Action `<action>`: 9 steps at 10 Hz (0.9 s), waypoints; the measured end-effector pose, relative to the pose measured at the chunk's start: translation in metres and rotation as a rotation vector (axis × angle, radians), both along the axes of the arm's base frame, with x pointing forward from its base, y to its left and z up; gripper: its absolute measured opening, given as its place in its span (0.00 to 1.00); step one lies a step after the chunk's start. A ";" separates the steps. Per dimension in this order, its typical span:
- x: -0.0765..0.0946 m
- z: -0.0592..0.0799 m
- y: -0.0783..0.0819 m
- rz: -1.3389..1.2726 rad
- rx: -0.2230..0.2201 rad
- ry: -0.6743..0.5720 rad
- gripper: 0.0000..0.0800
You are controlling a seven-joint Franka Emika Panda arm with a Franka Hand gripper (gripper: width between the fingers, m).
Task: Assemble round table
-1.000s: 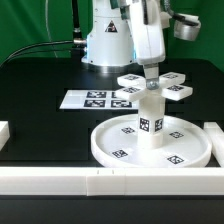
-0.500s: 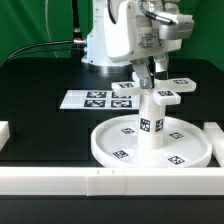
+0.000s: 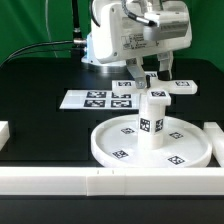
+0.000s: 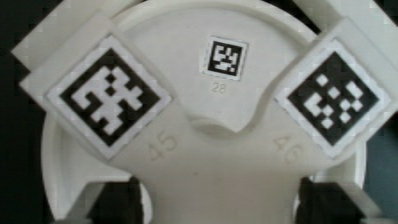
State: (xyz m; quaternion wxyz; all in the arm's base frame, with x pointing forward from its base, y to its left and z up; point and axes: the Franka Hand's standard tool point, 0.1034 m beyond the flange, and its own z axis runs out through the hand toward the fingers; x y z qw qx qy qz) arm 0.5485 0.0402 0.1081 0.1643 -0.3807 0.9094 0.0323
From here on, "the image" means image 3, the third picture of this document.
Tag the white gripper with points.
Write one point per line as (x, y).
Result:
(116, 37)

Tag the white front rail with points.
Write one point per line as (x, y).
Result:
(110, 181)

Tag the white right rail block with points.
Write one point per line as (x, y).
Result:
(216, 135)

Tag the white rail block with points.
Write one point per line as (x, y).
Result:
(4, 133)
(216, 135)

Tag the white marker sheet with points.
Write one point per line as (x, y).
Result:
(99, 100)

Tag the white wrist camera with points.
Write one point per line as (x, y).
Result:
(167, 25)

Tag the white cross-shaped table base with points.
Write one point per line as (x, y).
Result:
(121, 87)

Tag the white round table top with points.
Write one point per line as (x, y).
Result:
(118, 143)

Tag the white left rail block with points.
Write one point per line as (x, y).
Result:
(4, 133)

